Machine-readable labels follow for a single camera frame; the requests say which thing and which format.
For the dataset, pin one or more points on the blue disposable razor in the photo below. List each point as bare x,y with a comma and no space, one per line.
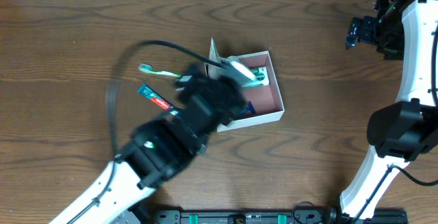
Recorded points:
248,110

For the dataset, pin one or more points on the green soap packet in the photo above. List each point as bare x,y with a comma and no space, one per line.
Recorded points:
261,78

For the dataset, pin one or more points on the white cardboard box pink inside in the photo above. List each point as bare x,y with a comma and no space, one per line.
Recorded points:
266,100

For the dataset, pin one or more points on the white cosmetic tube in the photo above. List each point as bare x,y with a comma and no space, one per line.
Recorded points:
212,71

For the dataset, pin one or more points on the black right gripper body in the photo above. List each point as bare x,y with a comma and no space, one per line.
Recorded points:
363,30

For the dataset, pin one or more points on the green white toothbrush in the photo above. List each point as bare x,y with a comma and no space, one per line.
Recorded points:
148,69

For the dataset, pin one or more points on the teal red toothpaste tube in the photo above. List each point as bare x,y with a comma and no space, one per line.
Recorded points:
146,91

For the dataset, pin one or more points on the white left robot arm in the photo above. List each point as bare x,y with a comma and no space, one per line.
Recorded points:
162,148

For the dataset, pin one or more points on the clear bottle dark cap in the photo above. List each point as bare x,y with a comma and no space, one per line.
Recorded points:
234,69

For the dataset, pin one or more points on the black mounting rail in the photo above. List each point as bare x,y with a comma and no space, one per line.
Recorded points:
305,213

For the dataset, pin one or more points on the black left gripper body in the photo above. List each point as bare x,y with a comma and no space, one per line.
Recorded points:
219,89

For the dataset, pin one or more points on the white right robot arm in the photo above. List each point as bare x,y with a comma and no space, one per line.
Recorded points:
400,132

